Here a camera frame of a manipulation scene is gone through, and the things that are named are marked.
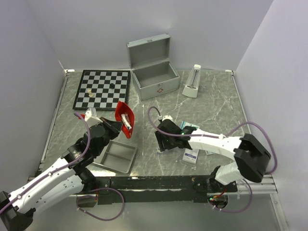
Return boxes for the white gauze bandage roll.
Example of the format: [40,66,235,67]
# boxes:
[121,113,132,131]

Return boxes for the red fabric zipper pouch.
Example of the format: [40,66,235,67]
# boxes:
[115,101,135,139]

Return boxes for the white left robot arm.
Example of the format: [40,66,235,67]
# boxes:
[0,117,123,231]

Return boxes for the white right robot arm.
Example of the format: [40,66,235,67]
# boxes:
[155,119,271,192]

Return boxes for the teal alcohol wipe packet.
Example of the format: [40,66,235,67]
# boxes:
[180,121,199,129]

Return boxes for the grey divided plastic tray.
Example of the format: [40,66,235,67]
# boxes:
[93,141,137,174]

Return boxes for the white gauze pad packet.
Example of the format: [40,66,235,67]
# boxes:
[182,149,199,164]

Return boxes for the cream chess piece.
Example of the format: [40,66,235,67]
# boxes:
[88,89,93,97]

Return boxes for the blue white bandage packet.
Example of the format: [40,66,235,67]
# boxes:
[205,151,214,155]

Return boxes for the black and white chessboard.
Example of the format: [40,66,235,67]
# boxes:
[73,70,130,111]

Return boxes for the white metronome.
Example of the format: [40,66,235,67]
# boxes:
[182,64,201,98]

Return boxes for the grey metal first-aid case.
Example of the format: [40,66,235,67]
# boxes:
[127,34,180,101]

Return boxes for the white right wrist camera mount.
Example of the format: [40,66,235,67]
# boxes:
[158,115,173,122]

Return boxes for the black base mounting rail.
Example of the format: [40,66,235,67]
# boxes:
[94,175,238,205]

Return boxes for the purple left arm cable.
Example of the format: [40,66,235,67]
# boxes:
[0,111,126,221]

